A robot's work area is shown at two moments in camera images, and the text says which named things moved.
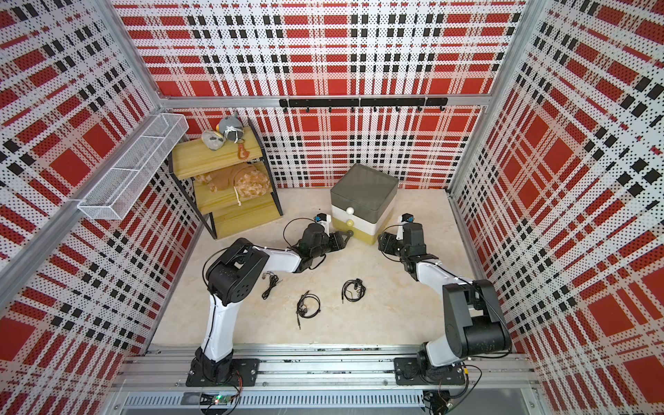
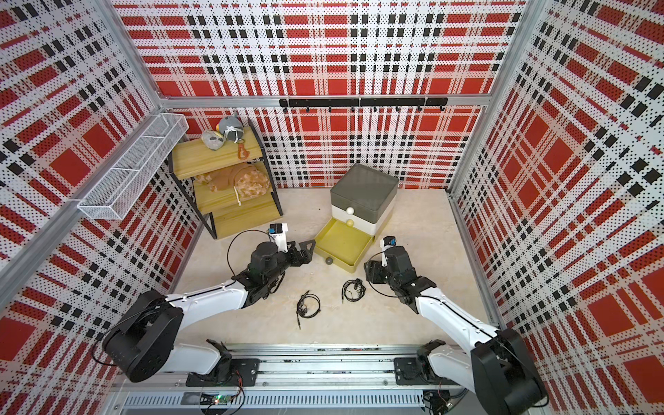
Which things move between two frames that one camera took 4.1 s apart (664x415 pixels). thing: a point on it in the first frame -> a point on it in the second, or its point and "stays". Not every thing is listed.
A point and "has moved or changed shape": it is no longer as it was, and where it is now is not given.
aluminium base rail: [153, 379] stays
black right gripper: [386, 244] -> [373, 271]
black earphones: [302, 309] stays
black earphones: [356, 283] stays
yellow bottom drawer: [358, 233] has moved or changed shape
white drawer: [360, 221] stays
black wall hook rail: [363, 102] stays
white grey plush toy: [213, 139] stays
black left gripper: [338, 241] -> [305, 258]
